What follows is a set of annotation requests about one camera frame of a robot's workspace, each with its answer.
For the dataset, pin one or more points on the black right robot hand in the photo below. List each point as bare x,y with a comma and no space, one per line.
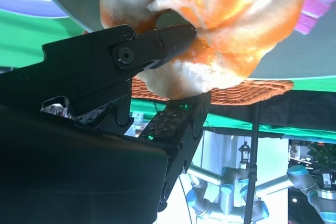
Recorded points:
65,169

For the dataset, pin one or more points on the orange-striped bread with dark hole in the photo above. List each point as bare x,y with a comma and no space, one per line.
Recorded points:
236,11

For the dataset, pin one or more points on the orange wicker basket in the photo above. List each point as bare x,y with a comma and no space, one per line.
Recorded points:
249,93

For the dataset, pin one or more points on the small pink striped cake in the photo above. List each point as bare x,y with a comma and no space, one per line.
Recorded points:
312,3

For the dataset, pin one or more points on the green tablecloth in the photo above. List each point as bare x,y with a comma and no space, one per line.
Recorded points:
26,40

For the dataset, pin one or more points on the black tripod pole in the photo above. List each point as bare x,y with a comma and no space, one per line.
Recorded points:
254,142

